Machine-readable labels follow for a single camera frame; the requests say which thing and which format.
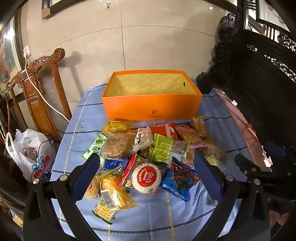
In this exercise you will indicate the green white snack packet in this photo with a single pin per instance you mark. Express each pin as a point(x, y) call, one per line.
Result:
point(94, 147)

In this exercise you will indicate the dark carved wooden furniture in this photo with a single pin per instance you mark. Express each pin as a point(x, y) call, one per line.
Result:
point(259, 81)

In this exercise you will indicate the yellow green cracker packet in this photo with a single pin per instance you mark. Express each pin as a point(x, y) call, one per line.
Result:
point(104, 212)

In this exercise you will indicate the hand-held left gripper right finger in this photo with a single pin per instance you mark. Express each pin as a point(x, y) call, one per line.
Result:
point(211, 180)

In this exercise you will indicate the gold framed wall painting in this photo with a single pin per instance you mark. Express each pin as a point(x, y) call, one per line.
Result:
point(8, 53)

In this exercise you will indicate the white plastic bag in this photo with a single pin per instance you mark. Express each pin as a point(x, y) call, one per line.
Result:
point(30, 153)

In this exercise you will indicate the green yellow snack packet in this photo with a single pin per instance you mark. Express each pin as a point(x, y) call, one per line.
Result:
point(160, 148)

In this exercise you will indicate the round white red label cracker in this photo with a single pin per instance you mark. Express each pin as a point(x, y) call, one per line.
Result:
point(145, 178)

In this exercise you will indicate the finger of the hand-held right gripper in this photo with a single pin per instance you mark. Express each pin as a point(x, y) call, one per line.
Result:
point(276, 149)
point(245, 163)

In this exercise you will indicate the yellow brown snack packet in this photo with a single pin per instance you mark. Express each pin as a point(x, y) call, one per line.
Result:
point(200, 127)

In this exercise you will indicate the clear wall hook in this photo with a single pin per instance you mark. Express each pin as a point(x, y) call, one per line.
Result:
point(108, 4)

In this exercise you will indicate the framed picture behind furniture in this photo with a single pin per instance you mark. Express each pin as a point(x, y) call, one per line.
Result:
point(270, 11)

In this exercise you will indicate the dark framed wall picture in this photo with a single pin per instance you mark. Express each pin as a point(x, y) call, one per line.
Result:
point(67, 5)

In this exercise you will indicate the blue dark cookie packet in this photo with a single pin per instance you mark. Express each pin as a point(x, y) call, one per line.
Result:
point(180, 179)

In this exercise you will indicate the clear brown pastry packet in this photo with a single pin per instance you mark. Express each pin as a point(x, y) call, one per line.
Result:
point(118, 144)

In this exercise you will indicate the carved wooden chair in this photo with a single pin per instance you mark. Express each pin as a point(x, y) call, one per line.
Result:
point(38, 102)

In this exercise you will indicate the white black drawing packet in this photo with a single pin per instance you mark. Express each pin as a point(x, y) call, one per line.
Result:
point(143, 139)

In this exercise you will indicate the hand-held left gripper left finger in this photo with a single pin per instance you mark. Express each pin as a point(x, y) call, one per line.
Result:
point(86, 176)

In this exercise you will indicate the blue checked tablecloth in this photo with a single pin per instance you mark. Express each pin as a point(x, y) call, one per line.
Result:
point(157, 215)

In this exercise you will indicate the small blue snack packet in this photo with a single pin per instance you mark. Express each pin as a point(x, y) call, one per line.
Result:
point(112, 164)

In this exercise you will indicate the red long snack packet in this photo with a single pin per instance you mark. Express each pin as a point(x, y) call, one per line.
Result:
point(127, 171)

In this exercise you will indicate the orange cardboard box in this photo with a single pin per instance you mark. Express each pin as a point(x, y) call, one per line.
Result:
point(151, 95)

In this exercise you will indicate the clear yellow label packet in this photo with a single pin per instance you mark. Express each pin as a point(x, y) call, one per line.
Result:
point(212, 153)

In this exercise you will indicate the yellow barcode snack packet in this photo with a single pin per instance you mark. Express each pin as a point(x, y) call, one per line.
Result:
point(115, 192)

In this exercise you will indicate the white wall socket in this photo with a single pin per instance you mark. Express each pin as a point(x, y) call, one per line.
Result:
point(27, 51)

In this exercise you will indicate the clear orange pastry packet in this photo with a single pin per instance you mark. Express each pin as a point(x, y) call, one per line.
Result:
point(188, 136)

